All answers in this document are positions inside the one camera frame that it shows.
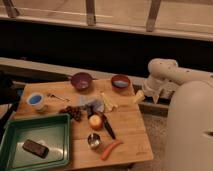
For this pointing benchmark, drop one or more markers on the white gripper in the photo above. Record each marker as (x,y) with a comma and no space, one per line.
(152,87)

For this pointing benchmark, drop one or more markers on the light blue towel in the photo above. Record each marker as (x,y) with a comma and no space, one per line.
(97,104)

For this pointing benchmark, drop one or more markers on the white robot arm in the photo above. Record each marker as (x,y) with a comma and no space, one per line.
(189,144)

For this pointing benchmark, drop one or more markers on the red bowl blue inside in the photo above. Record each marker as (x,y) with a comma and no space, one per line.
(120,81)

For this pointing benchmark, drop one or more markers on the yellow banana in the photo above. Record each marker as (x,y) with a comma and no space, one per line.
(109,104)

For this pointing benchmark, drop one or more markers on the small dark object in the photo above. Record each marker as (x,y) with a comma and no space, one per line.
(90,111)

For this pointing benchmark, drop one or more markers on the red yellow apple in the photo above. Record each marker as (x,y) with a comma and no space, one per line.
(95,122)

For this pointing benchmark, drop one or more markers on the orange carrot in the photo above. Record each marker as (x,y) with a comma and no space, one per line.
(109,149)

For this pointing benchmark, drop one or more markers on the purple bowl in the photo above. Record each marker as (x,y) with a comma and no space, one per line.
(81,81)

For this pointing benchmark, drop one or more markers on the small metal cup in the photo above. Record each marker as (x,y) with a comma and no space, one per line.
(94,140)

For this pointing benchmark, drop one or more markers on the dark grape bunch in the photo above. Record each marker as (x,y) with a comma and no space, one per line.
(74,112)

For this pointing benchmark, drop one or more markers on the metal fork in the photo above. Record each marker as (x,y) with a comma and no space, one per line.
(57,97)

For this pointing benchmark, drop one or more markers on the green plastic tray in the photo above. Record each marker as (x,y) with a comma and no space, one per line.
(50,131)

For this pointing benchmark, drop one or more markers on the dark brown sponge block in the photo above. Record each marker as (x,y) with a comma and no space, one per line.
(35,148)

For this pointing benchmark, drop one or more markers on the black handled knife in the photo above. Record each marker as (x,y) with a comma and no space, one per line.
(108,127)

